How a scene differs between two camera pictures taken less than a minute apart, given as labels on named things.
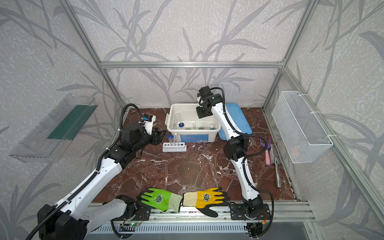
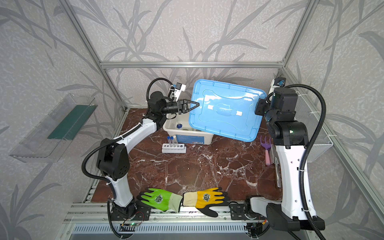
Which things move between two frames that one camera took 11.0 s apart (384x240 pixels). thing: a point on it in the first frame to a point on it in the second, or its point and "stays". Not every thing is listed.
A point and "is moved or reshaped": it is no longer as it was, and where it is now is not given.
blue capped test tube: [169, 137] stays
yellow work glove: [204, 199] stays
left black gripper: [157, 136] to [179, 106]
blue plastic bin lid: [236, 113] is moved or reshaped
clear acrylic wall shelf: [45, 143] stays
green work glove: [160, 199] stays
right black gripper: [202, 110] to [259, 108]
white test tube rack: [174, 147] stays
